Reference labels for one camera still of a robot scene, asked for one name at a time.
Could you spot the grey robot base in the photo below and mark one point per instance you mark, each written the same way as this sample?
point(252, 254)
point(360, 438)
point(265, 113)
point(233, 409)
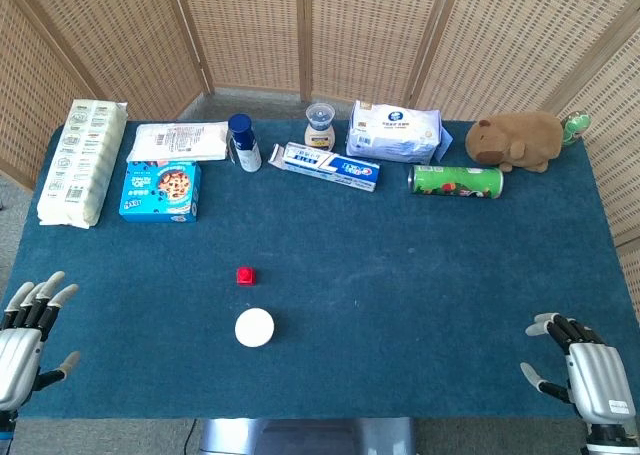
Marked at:
point(305, 437)

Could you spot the white floral paper cup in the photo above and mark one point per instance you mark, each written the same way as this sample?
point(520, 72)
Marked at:
point(254, 327)

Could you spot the white blue tissue pack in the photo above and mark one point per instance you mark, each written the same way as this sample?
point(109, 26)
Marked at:
point(395, 132)

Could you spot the long white wrapped package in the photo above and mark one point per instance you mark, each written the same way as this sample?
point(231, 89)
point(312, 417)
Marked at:
point(80, 165)

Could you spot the white blue toothpaste box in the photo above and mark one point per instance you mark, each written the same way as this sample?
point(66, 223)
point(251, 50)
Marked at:
point(325, 167)

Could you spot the brown capybara plush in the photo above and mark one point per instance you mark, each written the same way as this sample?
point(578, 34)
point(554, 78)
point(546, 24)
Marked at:
point(515, 140)

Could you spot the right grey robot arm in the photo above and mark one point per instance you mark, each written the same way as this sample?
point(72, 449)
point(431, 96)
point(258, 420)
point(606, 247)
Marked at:
point(610, 440)

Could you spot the bamboo folding screen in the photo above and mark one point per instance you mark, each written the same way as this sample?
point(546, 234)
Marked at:
point(350, 25)

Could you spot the mayonnaise jar with clear cap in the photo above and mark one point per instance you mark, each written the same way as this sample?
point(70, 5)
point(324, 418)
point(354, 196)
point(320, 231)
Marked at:
point(320, 130)

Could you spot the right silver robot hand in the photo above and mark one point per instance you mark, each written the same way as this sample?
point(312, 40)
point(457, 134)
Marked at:
point(595, 375)

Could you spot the small green toy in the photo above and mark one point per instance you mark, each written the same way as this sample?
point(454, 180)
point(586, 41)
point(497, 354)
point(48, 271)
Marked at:
point(576, 127)

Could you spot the green chips can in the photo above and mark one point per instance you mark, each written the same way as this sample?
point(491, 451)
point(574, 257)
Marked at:
point(457, 181)

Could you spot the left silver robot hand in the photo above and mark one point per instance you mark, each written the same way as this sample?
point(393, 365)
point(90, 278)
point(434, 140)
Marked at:
point(17, 355)

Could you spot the flat white plastic packet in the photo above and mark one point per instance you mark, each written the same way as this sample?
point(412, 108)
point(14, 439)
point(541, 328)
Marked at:
point(180, 142)

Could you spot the blue cookie box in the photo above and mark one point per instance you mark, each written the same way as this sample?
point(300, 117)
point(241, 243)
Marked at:
point(160, 192)

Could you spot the small red cube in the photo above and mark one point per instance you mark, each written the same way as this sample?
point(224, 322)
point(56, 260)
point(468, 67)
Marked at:
point(246, 276)

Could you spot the blue table mat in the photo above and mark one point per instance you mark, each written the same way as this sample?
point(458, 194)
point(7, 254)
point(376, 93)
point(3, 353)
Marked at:
point(375, 300)

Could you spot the white bottle with blue cap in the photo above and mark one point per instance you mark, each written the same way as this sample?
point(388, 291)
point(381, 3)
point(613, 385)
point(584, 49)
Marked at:
point(245, 147)

